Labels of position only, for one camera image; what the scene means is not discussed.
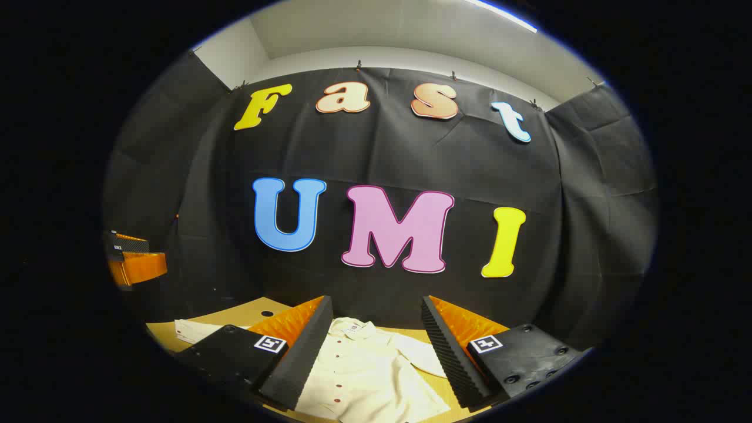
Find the black backdrop cloth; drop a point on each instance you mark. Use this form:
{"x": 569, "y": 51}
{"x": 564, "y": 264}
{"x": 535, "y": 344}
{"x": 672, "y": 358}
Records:
{"x": 411, "y": 158}

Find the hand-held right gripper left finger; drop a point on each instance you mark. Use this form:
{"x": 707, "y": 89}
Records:
{"x": 302, "y": 352}

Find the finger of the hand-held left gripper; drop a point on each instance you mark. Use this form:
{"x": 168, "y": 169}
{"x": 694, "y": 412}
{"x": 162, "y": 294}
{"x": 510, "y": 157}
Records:
{"x": 141, "y": 267}

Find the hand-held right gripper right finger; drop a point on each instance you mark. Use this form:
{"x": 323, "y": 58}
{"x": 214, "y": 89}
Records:
{"x": 449, "y": 352}

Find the cream button shirt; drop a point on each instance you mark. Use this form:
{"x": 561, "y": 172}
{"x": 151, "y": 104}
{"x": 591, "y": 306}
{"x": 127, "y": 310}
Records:
{"x": 364, "y": 376}

